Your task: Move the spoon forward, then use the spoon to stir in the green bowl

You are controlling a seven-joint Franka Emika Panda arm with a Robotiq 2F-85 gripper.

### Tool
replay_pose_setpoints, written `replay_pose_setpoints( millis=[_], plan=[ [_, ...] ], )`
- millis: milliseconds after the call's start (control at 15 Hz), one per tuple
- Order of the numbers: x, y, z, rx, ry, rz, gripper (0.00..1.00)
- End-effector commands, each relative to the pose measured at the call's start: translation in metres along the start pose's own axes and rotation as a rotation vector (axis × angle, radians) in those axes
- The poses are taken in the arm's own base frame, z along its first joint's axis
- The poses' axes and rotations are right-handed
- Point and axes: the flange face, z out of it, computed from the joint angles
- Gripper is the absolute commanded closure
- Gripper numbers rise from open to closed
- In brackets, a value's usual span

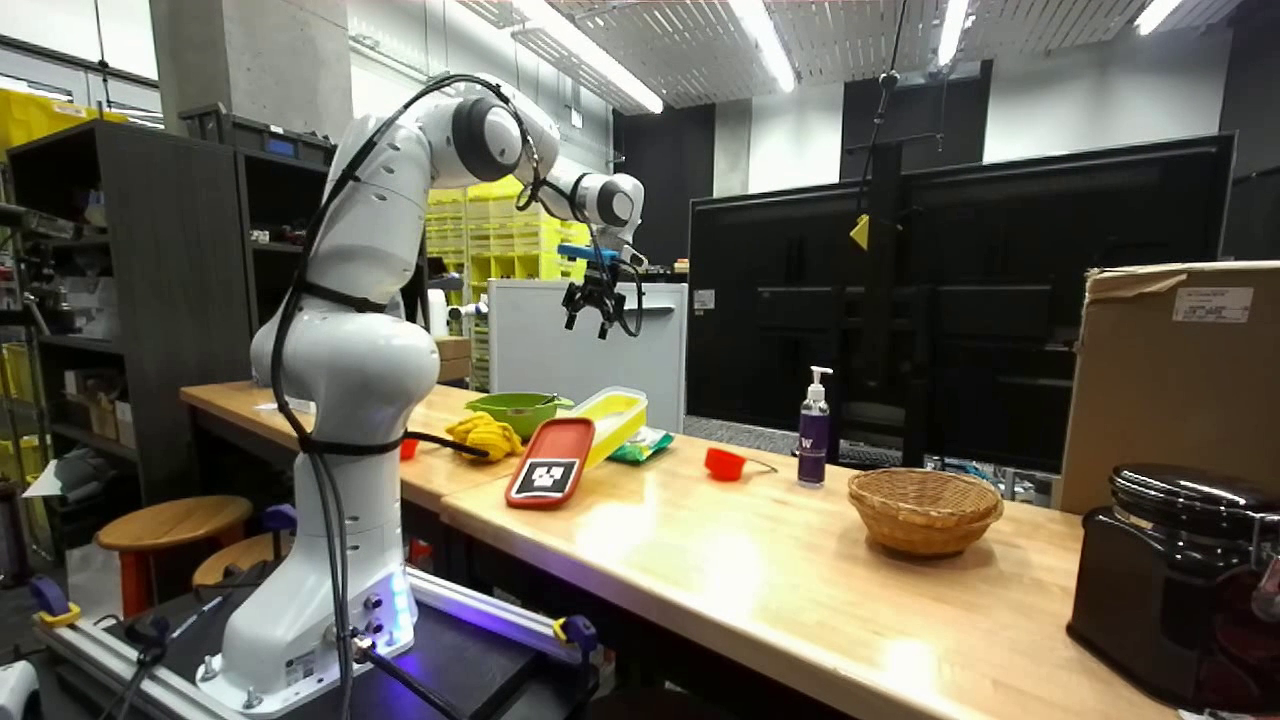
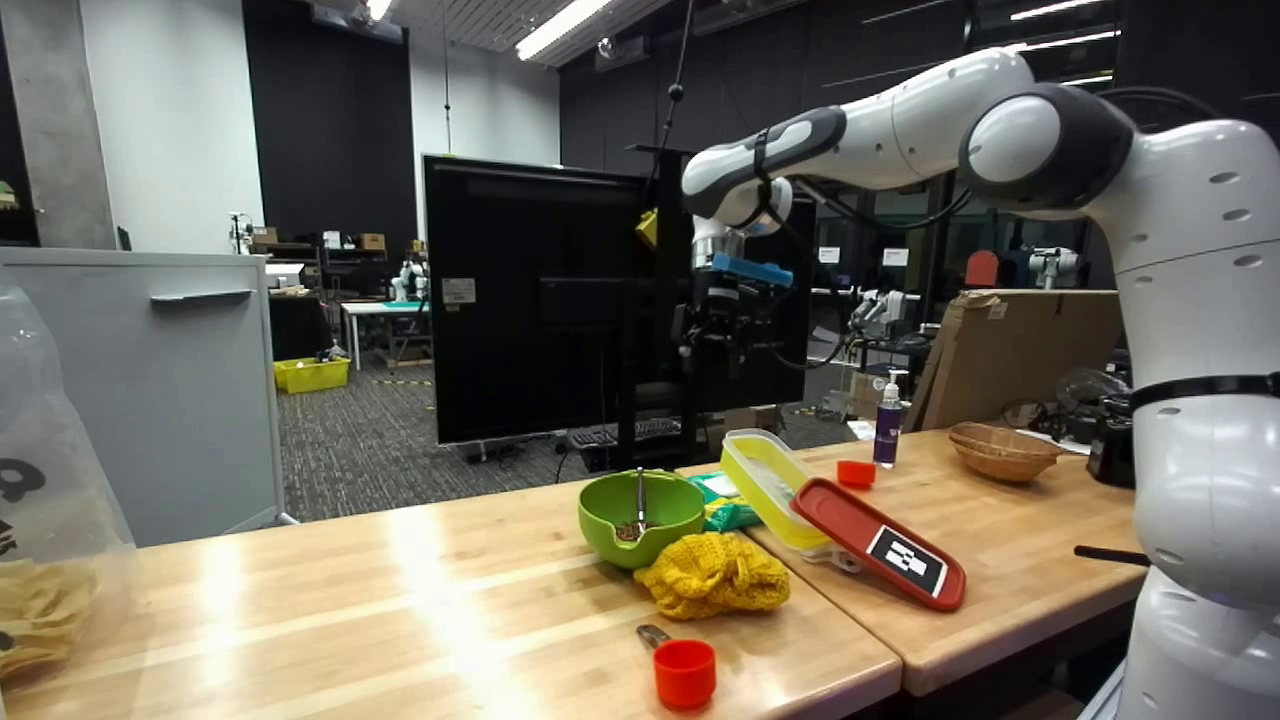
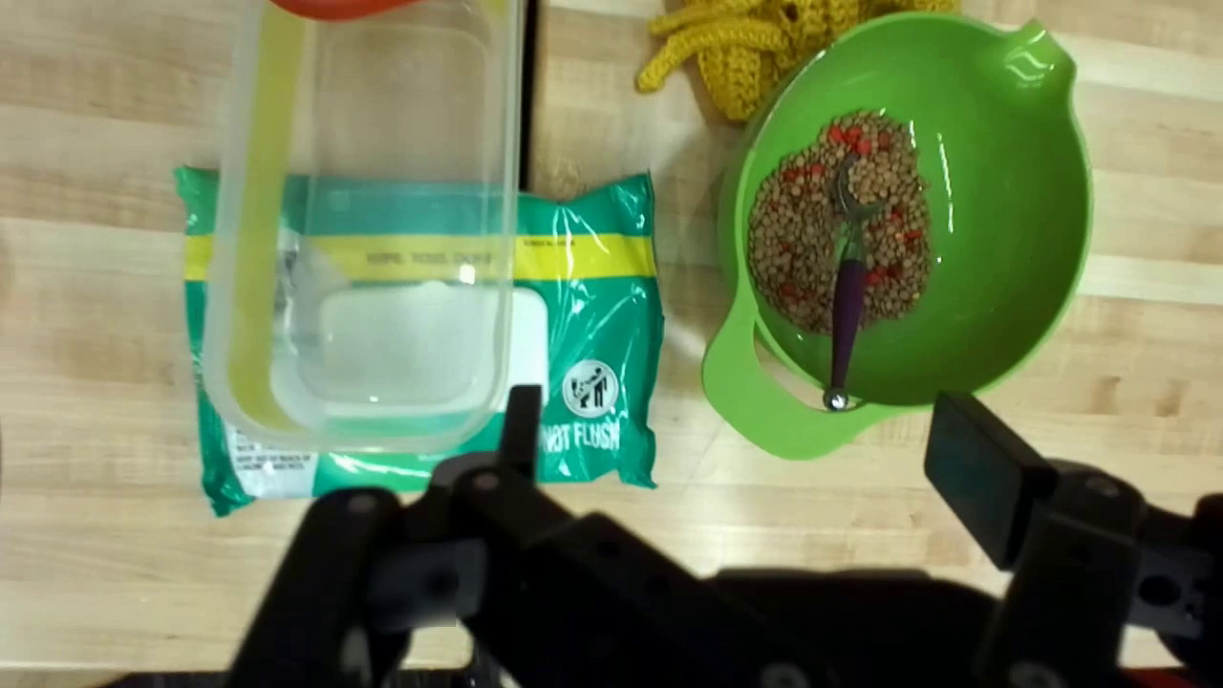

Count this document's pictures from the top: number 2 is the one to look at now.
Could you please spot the purple soap pump bottle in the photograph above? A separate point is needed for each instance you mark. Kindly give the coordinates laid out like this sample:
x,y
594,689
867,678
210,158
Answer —
x,y
891,431

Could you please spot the large black monitor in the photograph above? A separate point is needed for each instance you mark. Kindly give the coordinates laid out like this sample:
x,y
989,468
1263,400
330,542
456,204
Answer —
x,y
535,307

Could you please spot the green plastic bowl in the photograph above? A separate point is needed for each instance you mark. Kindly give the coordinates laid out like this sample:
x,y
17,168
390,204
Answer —
x,y
666,535

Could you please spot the thin black rod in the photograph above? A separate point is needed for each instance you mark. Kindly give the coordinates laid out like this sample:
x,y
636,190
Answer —
x,y
1110,555

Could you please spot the wooden bowl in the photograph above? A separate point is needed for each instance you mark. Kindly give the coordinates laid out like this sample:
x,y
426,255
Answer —
x,y
1002,453

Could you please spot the yellow tag on pole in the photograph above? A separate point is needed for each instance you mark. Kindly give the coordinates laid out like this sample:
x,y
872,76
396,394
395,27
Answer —
x,y
648,224

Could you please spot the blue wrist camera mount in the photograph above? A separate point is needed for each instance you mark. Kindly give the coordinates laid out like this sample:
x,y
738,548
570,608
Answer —
x,y
751,270

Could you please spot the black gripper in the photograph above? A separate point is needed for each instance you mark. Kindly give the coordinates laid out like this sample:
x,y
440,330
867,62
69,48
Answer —
x,y
724,320

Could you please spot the black stand pole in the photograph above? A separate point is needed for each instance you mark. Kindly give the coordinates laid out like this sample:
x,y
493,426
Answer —
x,y
666,332

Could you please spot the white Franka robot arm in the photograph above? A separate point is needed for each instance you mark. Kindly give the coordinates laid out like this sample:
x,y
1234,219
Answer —
x,y
1186,332

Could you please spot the green yellow snack bag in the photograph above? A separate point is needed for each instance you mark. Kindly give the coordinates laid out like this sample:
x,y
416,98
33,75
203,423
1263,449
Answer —
x,y
720,504

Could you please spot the clear plastic bag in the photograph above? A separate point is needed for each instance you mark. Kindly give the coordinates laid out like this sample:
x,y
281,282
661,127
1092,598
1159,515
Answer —
x,y
52,535

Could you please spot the yellow plastic container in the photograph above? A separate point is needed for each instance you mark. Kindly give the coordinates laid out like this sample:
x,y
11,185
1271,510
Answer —
x,y
765,485

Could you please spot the yellow crocheted cloth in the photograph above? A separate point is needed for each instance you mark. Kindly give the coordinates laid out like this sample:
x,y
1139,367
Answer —
x,y
712,578

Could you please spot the yellow storage bin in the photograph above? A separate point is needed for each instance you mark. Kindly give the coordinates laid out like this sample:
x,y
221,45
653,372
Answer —
x,y
314,379

